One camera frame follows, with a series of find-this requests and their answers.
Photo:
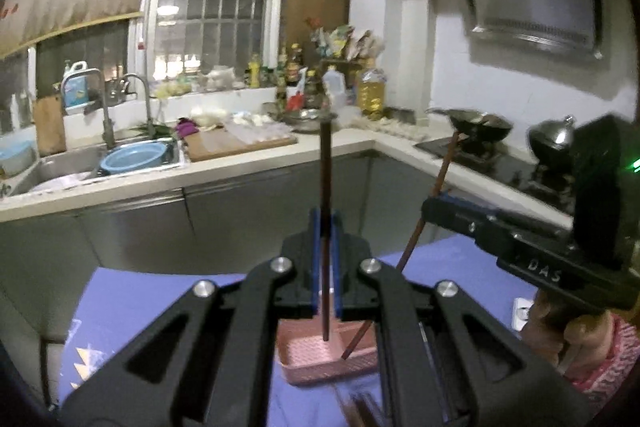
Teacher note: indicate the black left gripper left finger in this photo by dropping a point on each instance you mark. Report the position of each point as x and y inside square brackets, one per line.
[207, 359]

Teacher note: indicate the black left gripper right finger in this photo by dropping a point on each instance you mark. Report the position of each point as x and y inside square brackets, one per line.
[443, 359]

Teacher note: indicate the brown chopstick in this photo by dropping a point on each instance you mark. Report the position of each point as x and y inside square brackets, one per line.
[413, 241]

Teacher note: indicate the dark chopstick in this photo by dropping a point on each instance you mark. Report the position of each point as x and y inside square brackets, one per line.
[325, 223]

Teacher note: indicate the right hand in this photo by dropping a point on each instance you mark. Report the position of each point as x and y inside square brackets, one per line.
[591, 336]

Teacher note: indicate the black gas stove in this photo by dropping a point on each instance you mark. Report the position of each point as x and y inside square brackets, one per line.
[554, 188]

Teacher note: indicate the pink perforated utensil basket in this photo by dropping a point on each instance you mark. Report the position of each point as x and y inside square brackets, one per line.
[305, 358]

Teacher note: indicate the purple patterned tablecloth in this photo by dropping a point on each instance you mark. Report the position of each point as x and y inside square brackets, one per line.
[117, 305]

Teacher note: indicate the steel lidded pot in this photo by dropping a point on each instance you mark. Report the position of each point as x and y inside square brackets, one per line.
[556, 134]

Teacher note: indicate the blue plastic basin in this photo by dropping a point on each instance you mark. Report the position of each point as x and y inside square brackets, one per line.
[133, 157]

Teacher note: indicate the steel sink faucet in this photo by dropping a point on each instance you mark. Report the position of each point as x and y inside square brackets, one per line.
[108, 134]

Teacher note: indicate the steel mixing bowl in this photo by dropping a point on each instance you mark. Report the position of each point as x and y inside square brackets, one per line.
[307, 120]

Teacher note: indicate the cooking oil bottle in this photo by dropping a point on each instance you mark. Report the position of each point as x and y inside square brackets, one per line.
[371, 90]

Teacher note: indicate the upright wooden chopping board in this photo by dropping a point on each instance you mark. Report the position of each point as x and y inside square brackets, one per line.
[49, 124]

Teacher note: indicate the white plastic jug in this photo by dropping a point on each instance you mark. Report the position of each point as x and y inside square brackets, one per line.
[334, 84]

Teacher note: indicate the yellow condiment bottle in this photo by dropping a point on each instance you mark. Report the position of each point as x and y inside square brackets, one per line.
[254, 66]

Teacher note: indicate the blue label detergent jug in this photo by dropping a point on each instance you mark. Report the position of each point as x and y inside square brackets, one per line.
[74, 86]

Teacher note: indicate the dark soy sauce bottle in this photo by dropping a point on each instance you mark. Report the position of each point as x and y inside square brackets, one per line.
[293, 64]

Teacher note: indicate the black wok with handle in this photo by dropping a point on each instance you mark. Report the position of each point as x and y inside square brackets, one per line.
[477, 126]

